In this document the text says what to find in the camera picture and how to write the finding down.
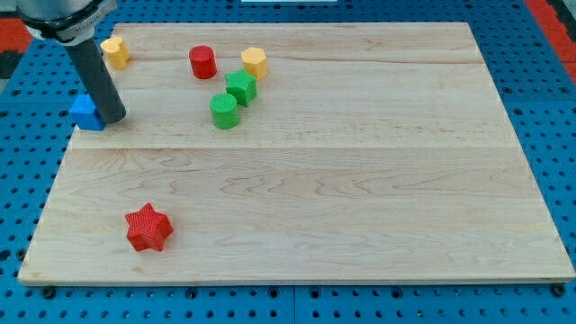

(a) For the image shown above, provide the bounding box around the green star block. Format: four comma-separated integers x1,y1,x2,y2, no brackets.
225,69,257,107

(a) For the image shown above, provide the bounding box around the yellow heart block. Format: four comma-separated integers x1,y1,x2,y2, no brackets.
100,36,130,70

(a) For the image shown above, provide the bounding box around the red cylinder block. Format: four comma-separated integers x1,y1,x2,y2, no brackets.
188,45,218,79

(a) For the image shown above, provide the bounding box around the light wooden board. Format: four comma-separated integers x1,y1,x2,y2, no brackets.
18,22,575,286

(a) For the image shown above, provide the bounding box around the green cylinder block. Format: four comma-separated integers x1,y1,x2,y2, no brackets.
210,93,239,130

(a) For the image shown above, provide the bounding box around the red star block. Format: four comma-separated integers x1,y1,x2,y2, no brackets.
124,202,174,252

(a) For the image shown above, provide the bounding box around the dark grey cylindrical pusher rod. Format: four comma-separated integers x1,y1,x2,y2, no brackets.
66,38,127,123

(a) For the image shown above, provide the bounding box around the yellow hexagon block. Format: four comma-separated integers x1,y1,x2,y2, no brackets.
241,47,268,81

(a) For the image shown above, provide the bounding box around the blue triangle block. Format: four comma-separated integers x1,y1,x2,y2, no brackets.
69,94,106,131

